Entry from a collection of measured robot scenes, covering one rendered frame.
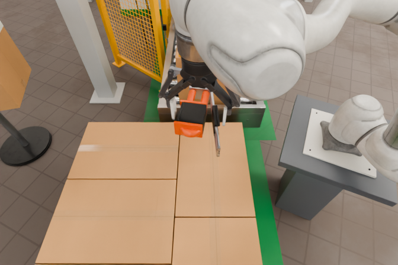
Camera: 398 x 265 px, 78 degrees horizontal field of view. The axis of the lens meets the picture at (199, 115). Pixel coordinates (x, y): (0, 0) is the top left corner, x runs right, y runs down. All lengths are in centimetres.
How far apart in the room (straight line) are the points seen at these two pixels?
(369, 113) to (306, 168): 35
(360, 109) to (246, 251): 79
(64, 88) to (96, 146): 146
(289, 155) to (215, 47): 103
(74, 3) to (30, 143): 122
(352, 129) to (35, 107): 264
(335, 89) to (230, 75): 271
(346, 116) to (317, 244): 102
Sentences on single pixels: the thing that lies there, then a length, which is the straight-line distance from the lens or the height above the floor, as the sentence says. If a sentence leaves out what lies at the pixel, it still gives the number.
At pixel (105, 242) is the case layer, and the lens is 134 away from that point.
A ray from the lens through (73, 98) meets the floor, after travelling 280.
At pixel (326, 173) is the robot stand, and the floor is 75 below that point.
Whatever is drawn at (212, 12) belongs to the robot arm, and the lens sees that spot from 31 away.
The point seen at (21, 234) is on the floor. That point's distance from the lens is 219.
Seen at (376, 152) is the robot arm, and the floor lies 97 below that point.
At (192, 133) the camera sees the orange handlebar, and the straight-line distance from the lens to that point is 62.
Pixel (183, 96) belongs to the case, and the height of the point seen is 64.
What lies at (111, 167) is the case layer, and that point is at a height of 54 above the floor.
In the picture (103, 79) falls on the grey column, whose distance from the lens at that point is 248.
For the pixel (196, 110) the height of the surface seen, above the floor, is 130.
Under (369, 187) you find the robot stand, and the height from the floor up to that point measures 75.
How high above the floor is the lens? 178
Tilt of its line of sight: 49 degrees down
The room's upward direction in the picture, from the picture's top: straight up
